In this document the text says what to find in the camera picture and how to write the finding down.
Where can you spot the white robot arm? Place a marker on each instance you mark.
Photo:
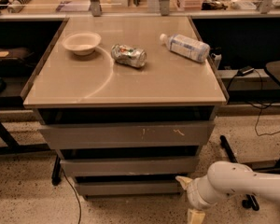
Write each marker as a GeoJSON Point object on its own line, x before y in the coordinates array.
{"type": "Point", "coordinates": [223, 180]}

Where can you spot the grey bottom drawer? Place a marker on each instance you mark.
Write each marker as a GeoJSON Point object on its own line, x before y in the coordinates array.
{"type": "Point", "coordinates": [127, 188]}

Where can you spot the crushed aluminium can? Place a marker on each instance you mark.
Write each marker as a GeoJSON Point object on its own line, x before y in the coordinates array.
{"type": "Point", "coordinates": [133, 57]}

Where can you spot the clear plastic water bottle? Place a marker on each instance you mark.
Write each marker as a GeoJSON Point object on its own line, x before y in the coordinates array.
{"type": "Point", "coordinates": [186, 47]}

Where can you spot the black table leg left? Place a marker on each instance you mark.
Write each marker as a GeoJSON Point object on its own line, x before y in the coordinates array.
{"type": "Point", "coordinates": [13, 147]}

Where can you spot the grey middle drawer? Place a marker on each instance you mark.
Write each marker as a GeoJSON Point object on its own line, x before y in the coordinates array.
{"type": "Point", "coordinates": [130, 166]}

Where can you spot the grey top drawer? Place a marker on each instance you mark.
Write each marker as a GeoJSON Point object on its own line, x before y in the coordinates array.
{"type": "Point", "coordinates": [113, 135]}

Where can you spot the black bag on shelf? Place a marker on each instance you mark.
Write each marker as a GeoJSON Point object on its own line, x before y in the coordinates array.
{"type": "Point", "coordinates": [16, 62]}

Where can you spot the black power adapter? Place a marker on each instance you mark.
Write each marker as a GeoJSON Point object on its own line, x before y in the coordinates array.
{"type": "Point", "coordinates": [245, 71]}

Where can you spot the grey drawer cabinet glass top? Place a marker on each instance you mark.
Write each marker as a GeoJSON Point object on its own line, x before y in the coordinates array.
{"type": "Point", "coordinates": [95, 89]}

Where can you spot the grey drawer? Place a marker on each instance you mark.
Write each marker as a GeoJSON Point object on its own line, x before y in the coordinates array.
{"type": "Point", "coordinates": [127, 188]}
{"type": "Point", "coordinates": [130, 166]}
{"type": "Point", "coordinates": [113, 135]}

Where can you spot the white paper bowl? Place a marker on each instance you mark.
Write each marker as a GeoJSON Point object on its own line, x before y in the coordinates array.
{"type": "Point", "coordinates": [82, 44]}

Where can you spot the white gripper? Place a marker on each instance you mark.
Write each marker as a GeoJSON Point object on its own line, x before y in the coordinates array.
{"type": "Point", "coordinates": [193, 192]}

